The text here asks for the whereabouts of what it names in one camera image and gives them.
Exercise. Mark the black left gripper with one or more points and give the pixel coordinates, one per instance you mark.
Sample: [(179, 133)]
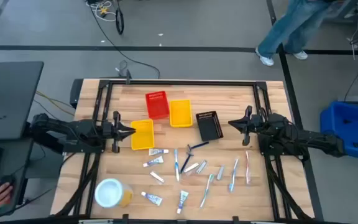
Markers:
[(116, 130)]

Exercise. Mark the blue toothbrush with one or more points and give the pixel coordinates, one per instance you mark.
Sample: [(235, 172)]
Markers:
[(233, 174), (176, 165)]

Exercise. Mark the silver nail clipper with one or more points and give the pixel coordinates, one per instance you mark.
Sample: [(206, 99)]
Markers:
[(191, 167), (157, 176), (201, 166), (220, 172)]

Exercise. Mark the black plastic basket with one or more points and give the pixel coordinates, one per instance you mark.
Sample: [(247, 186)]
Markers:
[(209, 127)]

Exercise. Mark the black computer mouse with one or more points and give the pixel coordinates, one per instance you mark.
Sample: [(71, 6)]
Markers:
[(7, 180)]

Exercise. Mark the green toothbrush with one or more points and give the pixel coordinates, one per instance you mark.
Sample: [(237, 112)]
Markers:
[(207, 188)]

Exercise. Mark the blue plastic bin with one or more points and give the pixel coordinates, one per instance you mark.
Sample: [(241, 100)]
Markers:
[(350, 130)]

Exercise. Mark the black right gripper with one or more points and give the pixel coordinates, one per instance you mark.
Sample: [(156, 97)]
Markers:
[(255, 124)]

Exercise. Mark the white blue toothpaste tube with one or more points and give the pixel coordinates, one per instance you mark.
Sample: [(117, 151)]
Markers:
[(153, 161), (182, 200), (157, 152), (151, 198)]

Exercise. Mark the yellow plastic basket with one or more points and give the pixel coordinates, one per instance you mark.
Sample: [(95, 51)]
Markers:
[(181, 113), (142, 135)]

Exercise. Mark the black desk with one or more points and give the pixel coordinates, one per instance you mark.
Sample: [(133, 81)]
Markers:
[(11, 93)]

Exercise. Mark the red toothbrush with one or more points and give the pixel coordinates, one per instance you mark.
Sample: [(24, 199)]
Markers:
[(247, 168)]

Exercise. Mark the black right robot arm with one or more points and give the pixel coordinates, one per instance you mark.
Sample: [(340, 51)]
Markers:
[(306, 137)]

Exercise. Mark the grey desk leg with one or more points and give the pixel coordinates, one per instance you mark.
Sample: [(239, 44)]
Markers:
[(353, 18)]

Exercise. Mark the blue disposable razor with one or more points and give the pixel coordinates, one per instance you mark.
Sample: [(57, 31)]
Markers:
[(186, 163), (199, 145)]

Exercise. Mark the black camera post clamp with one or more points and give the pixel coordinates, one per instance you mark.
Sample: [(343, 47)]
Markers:
[(128, 76)]

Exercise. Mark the person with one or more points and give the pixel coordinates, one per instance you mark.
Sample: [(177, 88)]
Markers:
[(291, 28)]

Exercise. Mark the red plastic basket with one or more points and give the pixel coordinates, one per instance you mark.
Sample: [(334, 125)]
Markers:
[(157, 107)]

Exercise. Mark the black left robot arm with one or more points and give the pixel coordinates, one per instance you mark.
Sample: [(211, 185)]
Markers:
[(73, 129)]

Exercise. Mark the white-lidded yellow jar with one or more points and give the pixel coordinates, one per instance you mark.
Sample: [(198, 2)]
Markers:
[(109, 193)]

